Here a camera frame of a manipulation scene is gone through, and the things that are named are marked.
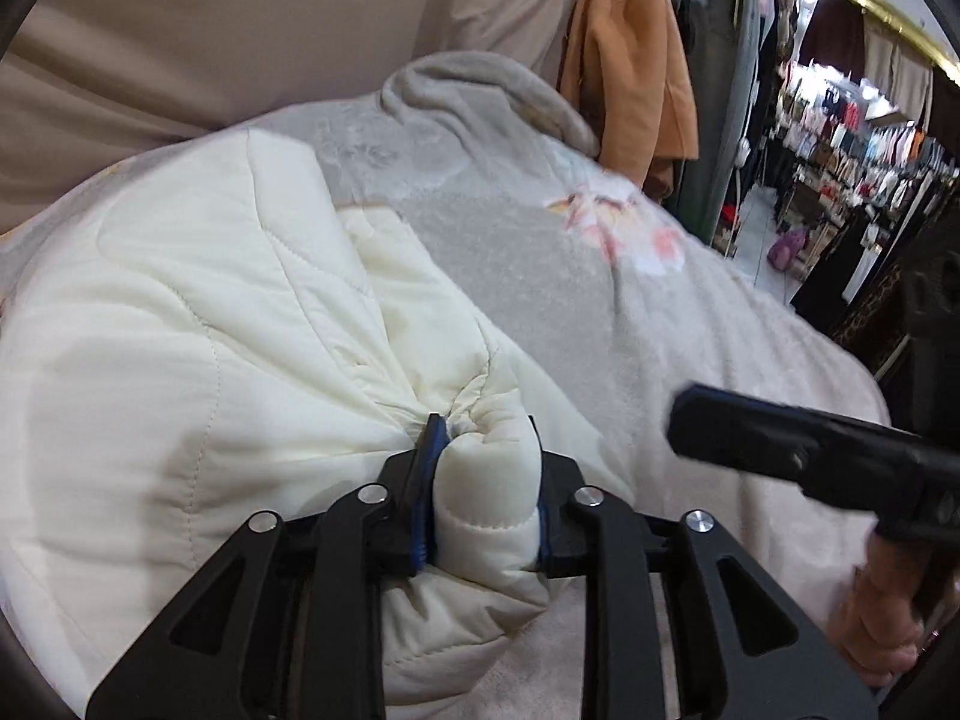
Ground cream quilted jacket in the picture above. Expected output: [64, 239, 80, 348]
[0, 127, 638, 720]

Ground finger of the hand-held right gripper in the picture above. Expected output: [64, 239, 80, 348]
[667, 385, 901, 515]

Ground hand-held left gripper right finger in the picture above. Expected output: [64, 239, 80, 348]
[529, 420, 878, 720]

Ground beige cushion backrest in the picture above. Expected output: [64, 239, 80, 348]
[0, 0, 601, 237]

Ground dark hanging garments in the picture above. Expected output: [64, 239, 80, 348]
[660, 0, 781, 241]

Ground purple backpack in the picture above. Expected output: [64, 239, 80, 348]
[766, 229, 809, 271]

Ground grey floral blanket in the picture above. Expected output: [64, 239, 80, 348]
[0, 51, 893, 720]

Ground shop clothes display racks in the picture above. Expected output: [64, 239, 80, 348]
[772, 60, 960, 301]

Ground leopard print fabric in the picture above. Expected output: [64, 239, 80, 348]
[829, 270, 912, 368]

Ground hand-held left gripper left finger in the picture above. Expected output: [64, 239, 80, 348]
[86, 412, 451, 720]

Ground gold curved rail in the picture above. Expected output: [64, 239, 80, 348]
[765, 0, 960, 80]

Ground person's right hand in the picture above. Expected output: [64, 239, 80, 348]
[829, 532, 938, 687]

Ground orange hanging garment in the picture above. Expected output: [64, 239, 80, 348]
[559, 0, 700, 192]

